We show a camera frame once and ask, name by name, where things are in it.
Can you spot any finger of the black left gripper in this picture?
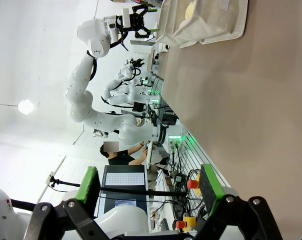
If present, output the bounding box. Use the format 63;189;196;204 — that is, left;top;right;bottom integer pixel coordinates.
132;4;158;16
135;24;160;39

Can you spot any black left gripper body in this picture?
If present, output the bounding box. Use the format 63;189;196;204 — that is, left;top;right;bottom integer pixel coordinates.
129;11;147;34

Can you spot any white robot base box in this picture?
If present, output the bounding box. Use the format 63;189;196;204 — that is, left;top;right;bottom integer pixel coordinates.
165;124;191;154

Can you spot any beige canvas basket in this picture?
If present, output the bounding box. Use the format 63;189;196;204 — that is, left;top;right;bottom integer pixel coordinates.
155;0;249;48

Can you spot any white slotted table frame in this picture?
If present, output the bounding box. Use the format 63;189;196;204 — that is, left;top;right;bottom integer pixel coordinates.
150;74;232;191

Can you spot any black cable bundle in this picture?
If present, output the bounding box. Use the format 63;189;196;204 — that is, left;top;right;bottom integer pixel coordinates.
170;149;207;221

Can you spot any yellow towel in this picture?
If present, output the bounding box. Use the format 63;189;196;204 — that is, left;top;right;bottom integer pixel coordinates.
184;1;198;20

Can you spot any black monitor with white chart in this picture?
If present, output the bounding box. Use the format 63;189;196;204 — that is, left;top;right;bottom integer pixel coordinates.
97;164;149;218

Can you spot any black sleeved right arm cable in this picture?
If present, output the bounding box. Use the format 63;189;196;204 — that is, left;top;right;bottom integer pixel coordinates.
10;198;38;213

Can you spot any worker in black t-shirt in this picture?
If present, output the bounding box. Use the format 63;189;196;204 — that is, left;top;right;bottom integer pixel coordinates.
99;141;149;166

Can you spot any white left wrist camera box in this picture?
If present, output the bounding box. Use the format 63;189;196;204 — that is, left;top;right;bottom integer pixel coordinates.
122;8;131;28

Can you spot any black background gripper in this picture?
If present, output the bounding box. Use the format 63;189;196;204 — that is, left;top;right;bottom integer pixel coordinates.
127;57;146;68

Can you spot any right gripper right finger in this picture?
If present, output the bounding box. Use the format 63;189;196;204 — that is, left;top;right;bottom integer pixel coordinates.
193;163;284;240

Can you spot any yellow emergency stop button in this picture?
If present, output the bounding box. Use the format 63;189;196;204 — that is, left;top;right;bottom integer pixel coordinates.
175;216;197;232
186;172;202;196

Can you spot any round ceiling light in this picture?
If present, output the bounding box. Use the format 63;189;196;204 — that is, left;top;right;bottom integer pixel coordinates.
17;98;36;116

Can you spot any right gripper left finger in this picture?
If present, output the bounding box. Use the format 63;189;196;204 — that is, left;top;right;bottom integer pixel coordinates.
23;166;112;240

